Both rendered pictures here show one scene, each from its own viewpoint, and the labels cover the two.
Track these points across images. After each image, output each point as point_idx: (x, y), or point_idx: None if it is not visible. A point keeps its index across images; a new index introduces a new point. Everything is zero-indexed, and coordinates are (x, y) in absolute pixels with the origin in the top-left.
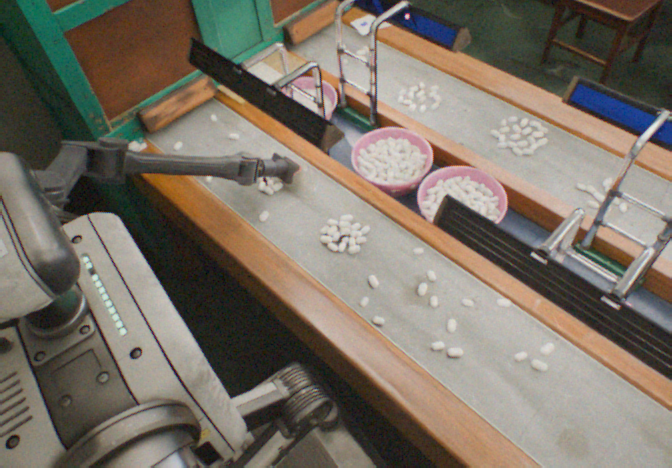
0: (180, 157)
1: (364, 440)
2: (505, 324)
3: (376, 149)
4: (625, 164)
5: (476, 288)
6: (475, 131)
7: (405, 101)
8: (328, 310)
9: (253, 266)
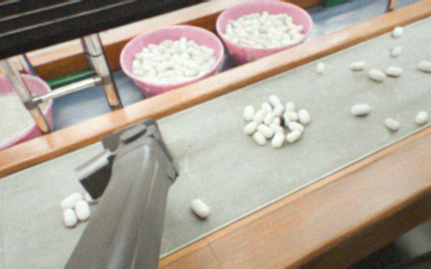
0: (118, 208)
1: None
2: (419, 38)
3: (146, 67)
4: None
5: (375, 45)
6: None
7: None
8: (414, 157)
9: (315, 240)
